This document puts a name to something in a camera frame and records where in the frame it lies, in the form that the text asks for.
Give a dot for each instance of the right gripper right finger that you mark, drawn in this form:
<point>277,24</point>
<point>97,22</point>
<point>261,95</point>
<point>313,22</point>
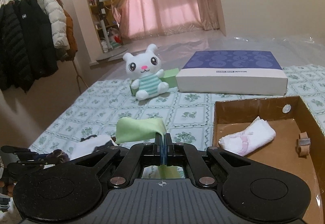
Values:
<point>168,149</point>

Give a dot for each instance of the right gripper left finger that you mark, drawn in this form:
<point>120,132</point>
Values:
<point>159,147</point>

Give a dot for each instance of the light green cloth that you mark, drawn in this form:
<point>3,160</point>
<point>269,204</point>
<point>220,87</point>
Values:
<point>134,130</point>

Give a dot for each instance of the white cloth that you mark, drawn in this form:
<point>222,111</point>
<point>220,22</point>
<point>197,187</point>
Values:
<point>91,144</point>

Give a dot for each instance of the white pink towel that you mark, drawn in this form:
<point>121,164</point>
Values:
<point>258,134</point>

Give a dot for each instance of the floral green white tablecloth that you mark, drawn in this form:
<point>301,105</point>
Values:
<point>188,117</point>

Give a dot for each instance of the green rectangular box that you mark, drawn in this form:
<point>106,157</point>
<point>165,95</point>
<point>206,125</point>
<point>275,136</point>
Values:
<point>170,77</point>

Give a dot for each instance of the white bunny plush toy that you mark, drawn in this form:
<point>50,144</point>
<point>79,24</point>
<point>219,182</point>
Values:
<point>145,72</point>

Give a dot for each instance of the blue and white flat box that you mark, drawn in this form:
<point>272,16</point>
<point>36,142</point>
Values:
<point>233,72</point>

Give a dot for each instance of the black puffer jacket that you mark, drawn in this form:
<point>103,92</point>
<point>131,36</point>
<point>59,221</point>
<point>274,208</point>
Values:
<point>27,49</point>

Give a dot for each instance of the brown cardboard tray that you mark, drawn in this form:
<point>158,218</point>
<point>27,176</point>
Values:
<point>280,132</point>

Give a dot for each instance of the orange brown jacket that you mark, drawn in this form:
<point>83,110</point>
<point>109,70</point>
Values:
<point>71,53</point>

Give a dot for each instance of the white puffer jacket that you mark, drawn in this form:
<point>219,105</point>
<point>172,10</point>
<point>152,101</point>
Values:
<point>57,20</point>

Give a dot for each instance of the wooden bookshelf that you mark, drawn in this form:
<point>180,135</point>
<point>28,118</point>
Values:
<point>106,28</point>

